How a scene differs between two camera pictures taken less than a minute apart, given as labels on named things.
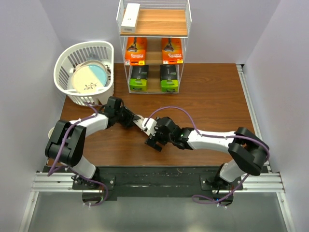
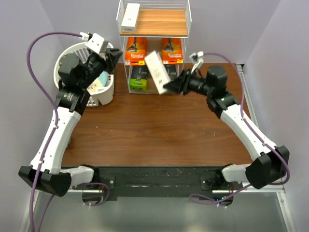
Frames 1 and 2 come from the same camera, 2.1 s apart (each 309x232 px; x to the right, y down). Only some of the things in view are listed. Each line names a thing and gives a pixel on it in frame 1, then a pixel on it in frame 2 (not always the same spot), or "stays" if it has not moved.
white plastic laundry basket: x=85 y=71 stays
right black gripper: x=151 y=142 to x=177 y=85
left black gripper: x=128 y=122 to x=110 y=62
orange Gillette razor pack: x=135 y=51 stays
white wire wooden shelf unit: x=154 y=35 stays
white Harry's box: x=139 y=123 to x=158 y=70
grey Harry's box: x=130 y=18 stays
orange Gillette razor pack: x=172 y=50 stays
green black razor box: x=139 y=74 stays
